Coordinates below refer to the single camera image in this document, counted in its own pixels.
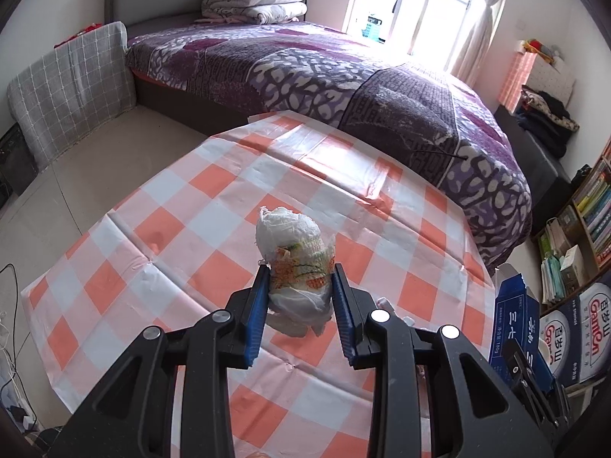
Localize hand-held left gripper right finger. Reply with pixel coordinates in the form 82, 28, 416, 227
333, 263, 554, 458

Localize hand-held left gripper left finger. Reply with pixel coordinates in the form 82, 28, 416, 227
48, 263, 271, 458

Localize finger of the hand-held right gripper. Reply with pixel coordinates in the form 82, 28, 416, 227
529, 355, 557, 395

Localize blue paper carton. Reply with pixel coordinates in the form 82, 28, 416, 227
488, 274, 557, 387

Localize small blue white cardboard box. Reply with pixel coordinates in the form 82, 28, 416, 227
538, 308, 585, 387

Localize large blue white cardboard box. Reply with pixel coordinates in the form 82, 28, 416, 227
568, 281, 611, 382

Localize orange white checked tablecloth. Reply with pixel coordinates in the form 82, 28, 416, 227
21, 111, 497, 458

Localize stack of flat books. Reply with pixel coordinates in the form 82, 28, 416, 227
539, 217, 588, 303

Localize wooden bookshelf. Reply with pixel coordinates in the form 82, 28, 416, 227
530, 129, 611, 306

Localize row of leaning books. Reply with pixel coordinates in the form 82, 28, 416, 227
573, 143, 611, 268

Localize black bench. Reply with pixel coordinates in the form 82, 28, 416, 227
494, 105, 574, 234

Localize purple patterned bedspread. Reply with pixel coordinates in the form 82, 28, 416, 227
125, 21, 533, 277

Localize pile of dark clothes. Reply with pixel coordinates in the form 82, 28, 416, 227
518, 85, 580, 158

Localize black panel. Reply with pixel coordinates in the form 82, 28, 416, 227
0, 124, 39, 211

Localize blue basket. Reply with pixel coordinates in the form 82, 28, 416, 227
360, 13, 383, 41

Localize grey checked cushion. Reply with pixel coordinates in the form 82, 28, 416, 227
7, 21, 137, 168

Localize pink checked cabinet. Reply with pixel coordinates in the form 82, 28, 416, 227
499, 40, 576, 113

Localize window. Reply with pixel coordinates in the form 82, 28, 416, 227
341, 0, 483, 72

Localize pale curtain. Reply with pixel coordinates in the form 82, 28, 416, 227
451, 0, 514, 87

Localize colourful toys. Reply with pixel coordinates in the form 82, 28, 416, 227
520, 38, 561, 61

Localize red cloth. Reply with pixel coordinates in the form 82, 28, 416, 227
53, 23, 103, 49

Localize black cable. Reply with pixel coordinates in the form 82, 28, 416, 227
0, 262, 29, 392

